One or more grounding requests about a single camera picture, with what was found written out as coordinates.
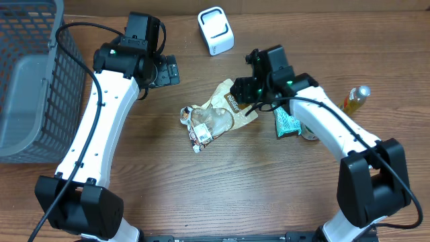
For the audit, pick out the green lid glass jar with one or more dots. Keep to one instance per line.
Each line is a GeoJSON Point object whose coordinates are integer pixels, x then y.
{"type": "Point", "coordinates": [307, 133]}

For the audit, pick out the grey plastic mesh basket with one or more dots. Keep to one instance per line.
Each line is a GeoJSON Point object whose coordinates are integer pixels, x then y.
{"type": "Point", "coordinates": [41, 87]}

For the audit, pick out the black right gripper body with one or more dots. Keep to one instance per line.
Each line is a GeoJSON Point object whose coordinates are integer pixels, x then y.
{"type": "Point", "coordinates": [252, 91]}

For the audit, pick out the small brown snack packet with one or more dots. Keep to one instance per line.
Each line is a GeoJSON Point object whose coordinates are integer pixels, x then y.
{"type": "Point", "coordinates": [199, 135]}

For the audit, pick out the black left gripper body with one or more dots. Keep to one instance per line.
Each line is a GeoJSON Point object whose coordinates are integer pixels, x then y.
{"type": "Point", "coordinates": [166, 74]}

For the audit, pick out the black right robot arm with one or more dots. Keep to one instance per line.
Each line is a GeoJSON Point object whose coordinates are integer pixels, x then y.
{"type": "Point", "coordinates": [373, 179]}

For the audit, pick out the brown Panera snack bag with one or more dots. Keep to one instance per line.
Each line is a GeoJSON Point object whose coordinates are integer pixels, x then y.
{"type": "Point", "coordinates": [221, 113]}

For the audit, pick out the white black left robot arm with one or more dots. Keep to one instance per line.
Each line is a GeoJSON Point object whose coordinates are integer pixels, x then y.
{"type": "Point", "coordinates": [77, 198]}

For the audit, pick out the white black barcode scanner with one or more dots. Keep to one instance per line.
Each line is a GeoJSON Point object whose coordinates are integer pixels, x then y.
{"type": "Point", "coordinates": [216, 30]}

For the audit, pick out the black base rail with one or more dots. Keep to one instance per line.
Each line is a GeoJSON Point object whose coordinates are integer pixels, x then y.
{"type": "Point", "coordinates": [235, 238]}

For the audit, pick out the teal wipes packet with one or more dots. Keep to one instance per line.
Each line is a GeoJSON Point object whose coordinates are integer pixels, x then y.
{"type": "Point", "coordinates": [286, 124]}

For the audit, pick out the yellow drink bottle silver cap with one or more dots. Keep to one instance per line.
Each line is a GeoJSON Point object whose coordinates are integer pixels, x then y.
{"type": "Point", "coordinates": [355, 99]}

